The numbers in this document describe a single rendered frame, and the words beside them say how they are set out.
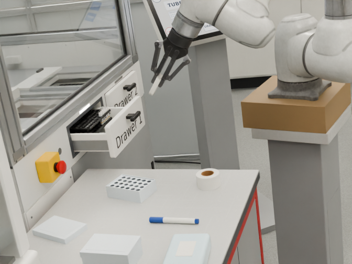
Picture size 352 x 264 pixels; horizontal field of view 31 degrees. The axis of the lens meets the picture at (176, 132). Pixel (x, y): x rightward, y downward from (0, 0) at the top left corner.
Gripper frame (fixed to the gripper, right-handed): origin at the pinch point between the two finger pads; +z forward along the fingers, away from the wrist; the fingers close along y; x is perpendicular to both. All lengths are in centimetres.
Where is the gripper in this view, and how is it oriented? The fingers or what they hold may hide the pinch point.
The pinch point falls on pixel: (156, 84)
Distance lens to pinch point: 206.4
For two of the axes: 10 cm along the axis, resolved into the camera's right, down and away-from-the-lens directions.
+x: -2.7, 4.0, -8.8
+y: -8.6, -5.1, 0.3
